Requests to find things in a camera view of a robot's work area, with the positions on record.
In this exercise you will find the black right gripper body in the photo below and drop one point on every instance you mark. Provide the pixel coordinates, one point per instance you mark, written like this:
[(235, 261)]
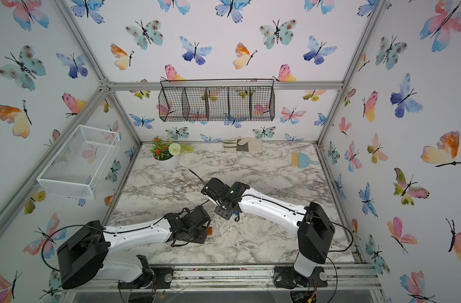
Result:
[(219, 211)]

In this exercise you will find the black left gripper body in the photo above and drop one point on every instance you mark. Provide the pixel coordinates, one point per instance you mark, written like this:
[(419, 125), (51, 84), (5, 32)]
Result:
[(197, 237)]

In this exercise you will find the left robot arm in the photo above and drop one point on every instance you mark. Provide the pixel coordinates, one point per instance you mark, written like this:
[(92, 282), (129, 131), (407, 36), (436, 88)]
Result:
[(96, 252)]

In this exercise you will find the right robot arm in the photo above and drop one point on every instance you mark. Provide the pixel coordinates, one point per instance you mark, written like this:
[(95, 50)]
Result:
[(311, 225)]

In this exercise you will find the white flower pot plant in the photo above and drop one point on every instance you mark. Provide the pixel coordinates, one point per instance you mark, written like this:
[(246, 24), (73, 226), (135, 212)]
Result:
[(167, 153)]

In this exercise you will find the blue hand brush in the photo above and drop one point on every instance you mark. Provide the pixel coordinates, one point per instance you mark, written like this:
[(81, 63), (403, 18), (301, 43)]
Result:
[(302, 161)]

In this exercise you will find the white mesh basket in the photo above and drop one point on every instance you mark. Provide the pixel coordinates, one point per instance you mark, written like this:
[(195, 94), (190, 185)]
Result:
[(76, 168)]

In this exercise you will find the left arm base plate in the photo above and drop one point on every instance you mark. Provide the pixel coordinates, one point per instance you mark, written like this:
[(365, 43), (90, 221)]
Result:
[(150, 278)]

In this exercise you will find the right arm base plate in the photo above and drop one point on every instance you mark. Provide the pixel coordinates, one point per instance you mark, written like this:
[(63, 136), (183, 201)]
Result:
[(287, 278)]

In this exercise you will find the black wire basket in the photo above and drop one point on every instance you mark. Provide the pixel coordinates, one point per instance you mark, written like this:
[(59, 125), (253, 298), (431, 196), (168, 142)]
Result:
[(220, 100)]

